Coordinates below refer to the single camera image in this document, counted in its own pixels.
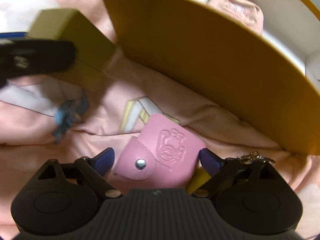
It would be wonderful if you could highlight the pink leather snap pouch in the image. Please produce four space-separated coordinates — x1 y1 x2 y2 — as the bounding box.
110 113 206 194

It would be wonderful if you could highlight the small gold cardboard box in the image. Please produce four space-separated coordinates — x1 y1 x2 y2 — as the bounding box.
27 8 116 91

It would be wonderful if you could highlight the yellow plush toy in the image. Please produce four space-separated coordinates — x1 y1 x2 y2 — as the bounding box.
186 166 212 194

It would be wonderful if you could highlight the pink patterned bed duvet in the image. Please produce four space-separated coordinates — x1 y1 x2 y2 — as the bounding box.
1 0 319 239

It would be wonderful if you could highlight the orange cardboard storage box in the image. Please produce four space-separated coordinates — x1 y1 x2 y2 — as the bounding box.
104 0 319 155

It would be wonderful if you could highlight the pink mini backpack pouch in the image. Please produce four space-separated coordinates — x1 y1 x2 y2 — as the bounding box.
207 0 264 35

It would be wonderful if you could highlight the metal keychain clasp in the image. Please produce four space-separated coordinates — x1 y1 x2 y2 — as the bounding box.
236 151 276 165

